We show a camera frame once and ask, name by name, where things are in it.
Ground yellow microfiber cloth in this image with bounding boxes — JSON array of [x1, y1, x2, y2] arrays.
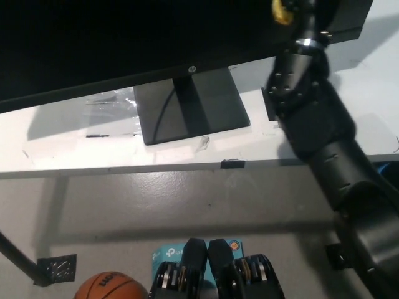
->
[[271, 0, 296, 26]]

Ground left robot body block black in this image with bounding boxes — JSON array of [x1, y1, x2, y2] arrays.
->
[[148, 238, 209, 299]]

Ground black HP monitor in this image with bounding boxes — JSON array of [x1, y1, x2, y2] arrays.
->
[[0, 0, 375, 147]]

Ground black desk leg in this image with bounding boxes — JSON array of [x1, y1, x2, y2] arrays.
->
[[0, 230, 51, 287]]

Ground small clear tape piece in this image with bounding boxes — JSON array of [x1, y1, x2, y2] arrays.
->
[[195, 135, 211, 153]]

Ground clear plastic bag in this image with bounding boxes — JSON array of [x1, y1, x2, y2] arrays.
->
[[84, 87, 140, 138]]

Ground teal tp-link box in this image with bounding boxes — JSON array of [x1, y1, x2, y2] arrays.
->
[[151, 239, 244, 283]]

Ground orange basketball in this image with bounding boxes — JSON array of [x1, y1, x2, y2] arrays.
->
[[73, 271, 149, 299]]

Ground black and blue object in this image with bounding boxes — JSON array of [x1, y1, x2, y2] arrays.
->
[[373, 162, 392, 180]]

